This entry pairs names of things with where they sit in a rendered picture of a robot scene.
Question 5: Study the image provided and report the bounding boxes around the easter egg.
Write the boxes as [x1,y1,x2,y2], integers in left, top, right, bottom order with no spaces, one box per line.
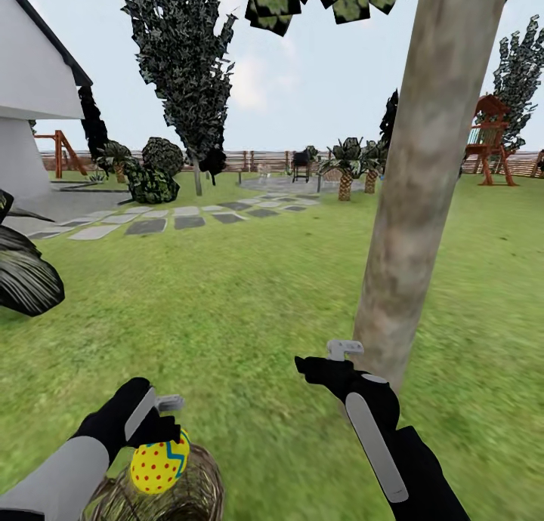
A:
[129,427,190,496]

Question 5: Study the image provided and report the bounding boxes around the wicker basket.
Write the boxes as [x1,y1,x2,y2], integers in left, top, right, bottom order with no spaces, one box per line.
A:
[79,443,226,521]

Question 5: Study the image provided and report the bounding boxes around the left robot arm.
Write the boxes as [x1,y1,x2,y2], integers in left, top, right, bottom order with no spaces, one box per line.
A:
[0,378,184,521]

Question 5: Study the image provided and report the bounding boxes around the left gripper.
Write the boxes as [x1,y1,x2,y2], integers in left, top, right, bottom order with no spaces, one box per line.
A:
[127,409,181,448]

